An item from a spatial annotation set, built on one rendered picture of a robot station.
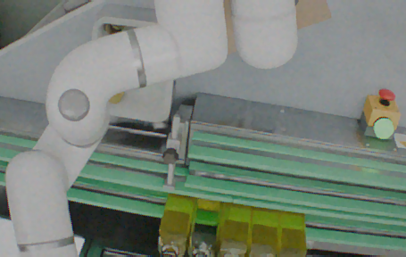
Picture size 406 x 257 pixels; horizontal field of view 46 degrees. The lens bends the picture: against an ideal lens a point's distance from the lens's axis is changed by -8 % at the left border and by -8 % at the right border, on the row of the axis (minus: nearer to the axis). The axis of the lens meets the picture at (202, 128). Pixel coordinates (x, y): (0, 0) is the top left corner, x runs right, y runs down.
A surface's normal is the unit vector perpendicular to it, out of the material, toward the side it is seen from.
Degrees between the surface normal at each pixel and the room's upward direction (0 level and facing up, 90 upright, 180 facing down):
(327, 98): 0
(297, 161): 90
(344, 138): 90
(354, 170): 90
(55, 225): 65
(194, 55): 16
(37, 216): 44
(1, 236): 90
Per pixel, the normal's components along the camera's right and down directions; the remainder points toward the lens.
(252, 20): -0.36, 0.52
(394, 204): 0.12, -0.83
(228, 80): -0.11, 0.53
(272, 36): 0.11, 0.50
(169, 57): 0.25, 0.35
